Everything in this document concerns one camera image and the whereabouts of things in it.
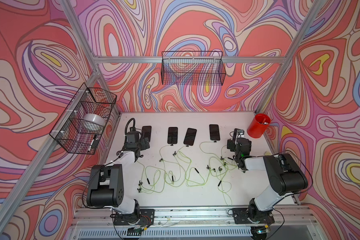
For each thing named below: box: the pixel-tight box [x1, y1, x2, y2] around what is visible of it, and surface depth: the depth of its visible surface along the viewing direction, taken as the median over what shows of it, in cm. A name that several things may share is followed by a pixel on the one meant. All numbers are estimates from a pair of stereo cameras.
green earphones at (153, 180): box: [136, 160, 166, 194], surface depth 88 cm
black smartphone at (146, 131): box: [142, 125, 152, 142], surface depth 110 cm
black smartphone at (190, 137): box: [183, 127, 197, 146], surface depth 106 cm
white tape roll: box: [82, 113, 106, 130], surface depth 73 cm
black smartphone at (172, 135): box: [167, 126, 178, 144], surface depth 109 cm
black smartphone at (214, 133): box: [209, 124, 221, 141], surface depth 108 cm
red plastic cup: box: [247, 113, 271, 139], surface depth 103 cm
